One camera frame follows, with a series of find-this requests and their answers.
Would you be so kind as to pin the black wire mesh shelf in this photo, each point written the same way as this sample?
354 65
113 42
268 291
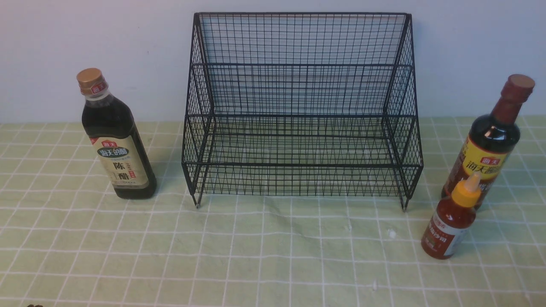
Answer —
320 104

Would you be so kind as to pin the dark vinegar bottle gold cap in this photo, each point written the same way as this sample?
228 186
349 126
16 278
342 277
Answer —
111 128

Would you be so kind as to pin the soy sauce bottle red cap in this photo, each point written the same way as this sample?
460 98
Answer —
491 138

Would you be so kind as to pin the green checkered tablecloth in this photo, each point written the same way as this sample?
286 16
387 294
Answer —
68 241

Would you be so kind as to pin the small red sauce bottle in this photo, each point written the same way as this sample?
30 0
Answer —
452 219

